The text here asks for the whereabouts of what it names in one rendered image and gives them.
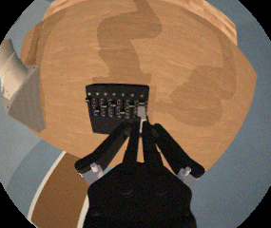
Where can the black lighting desk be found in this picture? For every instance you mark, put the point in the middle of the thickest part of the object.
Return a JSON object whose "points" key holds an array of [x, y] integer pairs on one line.
{"points": [[119, 99]]}

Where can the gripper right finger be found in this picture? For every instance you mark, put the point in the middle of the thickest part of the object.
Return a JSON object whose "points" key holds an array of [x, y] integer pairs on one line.
{"points": [[186, 169]]}

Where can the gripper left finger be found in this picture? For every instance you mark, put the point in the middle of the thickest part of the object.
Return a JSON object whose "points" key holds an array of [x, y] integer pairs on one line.
{"points": [[92, 166]]}

